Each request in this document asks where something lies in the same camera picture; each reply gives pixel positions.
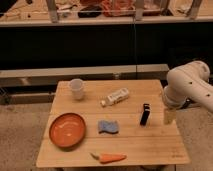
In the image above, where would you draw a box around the grey metal bench rail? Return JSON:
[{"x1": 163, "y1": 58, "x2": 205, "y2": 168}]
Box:
[{"x1": 0, "y1": 64, "x2": 169, "y2": 87}]

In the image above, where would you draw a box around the black hanging cable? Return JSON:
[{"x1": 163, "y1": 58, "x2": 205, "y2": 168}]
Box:
[{"x1": 132, "y1": 16, "x2": 138, "y2": 80}]

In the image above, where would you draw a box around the wooden slatted table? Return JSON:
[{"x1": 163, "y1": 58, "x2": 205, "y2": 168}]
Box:
[{"x1": 36, "y1": 80, "x2": 190, "y2": 168}]

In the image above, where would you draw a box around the orange carrot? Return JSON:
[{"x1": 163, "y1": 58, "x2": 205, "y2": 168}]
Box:
[{"x1": 91, "y1": 153, "x2": 127, "y2": 164}]

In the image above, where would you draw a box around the white plastic cup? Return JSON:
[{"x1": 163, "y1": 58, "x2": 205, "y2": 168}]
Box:
[{"x1": 69, "y1": 79, "x2": 84, "y2": 100}]

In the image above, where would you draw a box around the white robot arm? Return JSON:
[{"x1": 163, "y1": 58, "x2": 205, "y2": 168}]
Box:
[{"x1": 161, "y1": 61, "x2": 213, "y2": 125}]

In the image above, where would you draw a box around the orange plate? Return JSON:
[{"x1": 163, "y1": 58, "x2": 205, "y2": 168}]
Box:
[{"x1": 49, "y1": 113, "x2": 86, "y2": 148}]

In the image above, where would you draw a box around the blue sponge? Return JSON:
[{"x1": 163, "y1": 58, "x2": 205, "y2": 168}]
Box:
[{"x1": 98, "y1": 120, "x2": 119, "y2": 134}]

